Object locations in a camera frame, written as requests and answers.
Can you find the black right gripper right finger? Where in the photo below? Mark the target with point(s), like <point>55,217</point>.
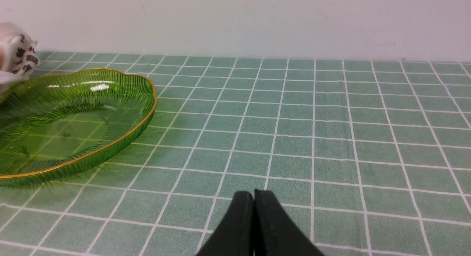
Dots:
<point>275,233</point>

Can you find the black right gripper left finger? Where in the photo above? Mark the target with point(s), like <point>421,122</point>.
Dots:
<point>233,235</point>

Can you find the white cloth tote bag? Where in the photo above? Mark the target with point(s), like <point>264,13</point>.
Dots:
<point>18,58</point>

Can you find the green checkered tablecloth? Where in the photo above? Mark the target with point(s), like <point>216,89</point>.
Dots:
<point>367,158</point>

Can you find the green glass plate gold rim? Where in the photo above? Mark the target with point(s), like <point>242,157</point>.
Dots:
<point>58,126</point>

